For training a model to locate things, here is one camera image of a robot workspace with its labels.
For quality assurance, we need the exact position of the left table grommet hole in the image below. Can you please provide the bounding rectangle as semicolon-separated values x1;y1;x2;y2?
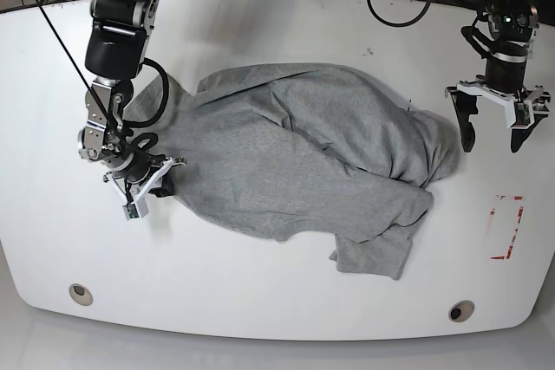
69;284;94;307

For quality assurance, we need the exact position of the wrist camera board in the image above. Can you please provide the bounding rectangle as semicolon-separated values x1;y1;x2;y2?
513;101;533;129
122;203;139;220

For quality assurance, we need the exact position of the red tape marking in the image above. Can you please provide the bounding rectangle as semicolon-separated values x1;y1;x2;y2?
485;195;525;260

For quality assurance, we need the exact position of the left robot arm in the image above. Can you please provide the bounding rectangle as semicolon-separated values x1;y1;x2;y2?
446;0;552;153

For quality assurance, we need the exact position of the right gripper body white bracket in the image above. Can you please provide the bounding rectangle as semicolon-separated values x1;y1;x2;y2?
102;157;186;219

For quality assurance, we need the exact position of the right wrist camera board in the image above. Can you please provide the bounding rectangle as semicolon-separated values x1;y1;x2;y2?
122;203;139;220

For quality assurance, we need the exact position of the right table grommet hole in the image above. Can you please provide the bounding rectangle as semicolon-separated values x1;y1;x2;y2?
448;300;475;323

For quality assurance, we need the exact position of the grey T-shirt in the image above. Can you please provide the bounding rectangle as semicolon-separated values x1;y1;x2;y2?
153;63;460;279

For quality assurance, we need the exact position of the table grommet hole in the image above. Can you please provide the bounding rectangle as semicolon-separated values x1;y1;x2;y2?
448;300;475;323
69;284;94;307

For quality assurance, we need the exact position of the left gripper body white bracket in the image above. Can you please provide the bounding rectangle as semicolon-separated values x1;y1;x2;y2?
445;53;551;128

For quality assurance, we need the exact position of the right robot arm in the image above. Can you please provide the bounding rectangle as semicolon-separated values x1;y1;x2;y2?
78;0;185;219

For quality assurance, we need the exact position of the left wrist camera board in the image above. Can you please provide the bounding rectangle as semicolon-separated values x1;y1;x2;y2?
513;101;533;129

